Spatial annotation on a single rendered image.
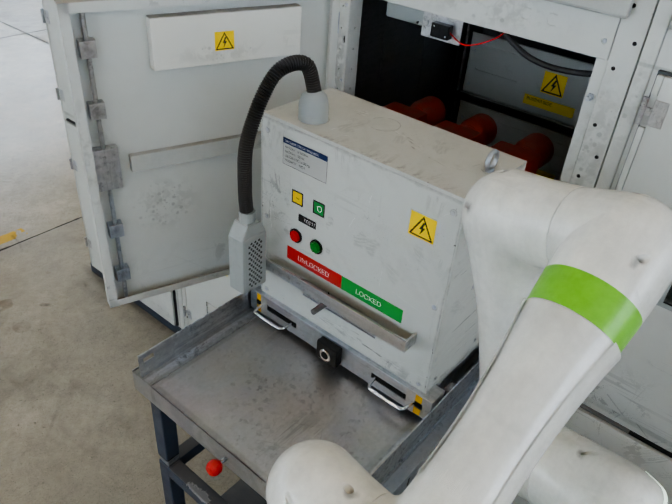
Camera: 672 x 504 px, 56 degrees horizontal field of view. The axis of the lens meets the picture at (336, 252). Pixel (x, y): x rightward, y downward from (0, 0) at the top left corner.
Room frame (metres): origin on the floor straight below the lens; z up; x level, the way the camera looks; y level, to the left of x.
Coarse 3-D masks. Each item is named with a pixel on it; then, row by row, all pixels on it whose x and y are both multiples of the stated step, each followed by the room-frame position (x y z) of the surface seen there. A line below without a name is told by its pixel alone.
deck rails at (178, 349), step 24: (216, 312) 1.15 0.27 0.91; (240, 312) 1.21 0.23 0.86; (192, 336) 1.09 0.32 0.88; (216, 336) 1.12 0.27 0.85; (168, 360) 1.03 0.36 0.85; (456, 384) 0.97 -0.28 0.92; (408, 432) 0.88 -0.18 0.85; (384, 456) 0.82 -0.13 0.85; (408, 456) 0.82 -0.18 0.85; (384, 480) 0.76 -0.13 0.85
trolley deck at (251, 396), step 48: (240, 336) 1.14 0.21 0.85; (288, 336) 1.15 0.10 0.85; (144, 384) 0.97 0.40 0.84; (192, 384) 0.97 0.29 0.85; (240, 384) 0.98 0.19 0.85; (288, 384) 0.99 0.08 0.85; (336, 384) 1.01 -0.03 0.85; (192, 432) 0.87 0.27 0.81; (240, 432) 0.85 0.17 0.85; (288, 432) 0.86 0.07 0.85; (336, 432) 0.87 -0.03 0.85; (384, 432) 0.88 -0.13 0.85; (432, 432) 0.89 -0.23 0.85
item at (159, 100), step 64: (64, 0) 1.23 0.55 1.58; (128, 0) 1.28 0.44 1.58; (192, 0) 1.35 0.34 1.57; (256, 0) 1.46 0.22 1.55; (320, 0) 1.55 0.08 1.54; (128, 64) 1.30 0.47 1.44; (192, 64) 1.35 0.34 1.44; (256, 64) 1.46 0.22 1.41; (320, 64) 1.56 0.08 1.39; (128, 128) 1.29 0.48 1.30; (192, 128) 1.37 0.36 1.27; (128, 192) 1.28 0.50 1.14; (192, 192) 1.36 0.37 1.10; (256, 192) 1.46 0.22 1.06; (128, 256) 1.27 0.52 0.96; (192, 256) 1.36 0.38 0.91
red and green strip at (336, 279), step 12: (288, 252) 1.17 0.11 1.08; (300, 252) 1.15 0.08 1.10; (300, 264) 1.15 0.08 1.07; (312, 264) 1.13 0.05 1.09; (324, 276) 1.10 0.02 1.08; (336, 276) 1.08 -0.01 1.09; (348, 288) 1.06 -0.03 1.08; (360, 288) 1.04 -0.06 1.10; (372, 300) 1.02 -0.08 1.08; (384, 300) 1.00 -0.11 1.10; (384, 312) 1.00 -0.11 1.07; (396, 312) 0.99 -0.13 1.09
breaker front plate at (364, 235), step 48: (288, 192) 1.17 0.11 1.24; (336, 192) 1.09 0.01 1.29; (384, 192) 1.03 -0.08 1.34; (432, 192) 0.97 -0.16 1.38; (288, 240) 1.17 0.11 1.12; (336, 240) 1.09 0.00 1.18; (384, 240) 1.02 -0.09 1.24; (288, 288) 1.17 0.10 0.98; (336, 288) 1.08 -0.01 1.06; (384, 288) 1.01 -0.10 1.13; (432, 288) 0.94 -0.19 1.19; (336, 336) 1.07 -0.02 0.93; (432, 336) 0.93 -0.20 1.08
